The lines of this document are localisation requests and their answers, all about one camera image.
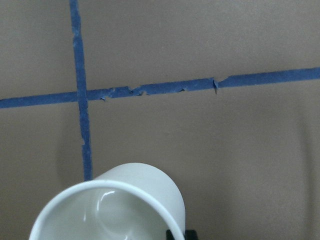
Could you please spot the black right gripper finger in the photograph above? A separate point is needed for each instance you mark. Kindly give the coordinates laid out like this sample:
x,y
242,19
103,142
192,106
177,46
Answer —
x,y
174,232

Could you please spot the white mug black handle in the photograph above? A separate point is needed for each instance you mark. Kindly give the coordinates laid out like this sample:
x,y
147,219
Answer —
x,y
132,201

